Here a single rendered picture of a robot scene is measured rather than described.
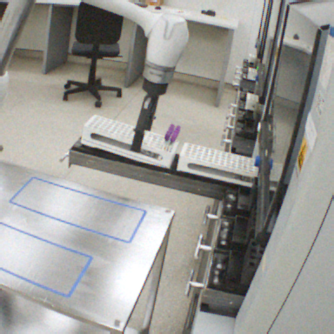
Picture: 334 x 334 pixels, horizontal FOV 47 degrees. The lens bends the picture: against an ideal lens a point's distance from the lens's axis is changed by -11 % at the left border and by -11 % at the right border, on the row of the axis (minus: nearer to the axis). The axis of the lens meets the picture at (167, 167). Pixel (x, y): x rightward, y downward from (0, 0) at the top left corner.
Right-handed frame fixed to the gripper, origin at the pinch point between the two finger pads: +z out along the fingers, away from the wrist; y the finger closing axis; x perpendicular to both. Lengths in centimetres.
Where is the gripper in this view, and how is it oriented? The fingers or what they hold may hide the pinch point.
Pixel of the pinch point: (141, 137)
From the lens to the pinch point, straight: 135.2
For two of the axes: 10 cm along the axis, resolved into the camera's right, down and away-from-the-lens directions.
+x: 9.5, 3.1, -0.6
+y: -2.0, 4.5, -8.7
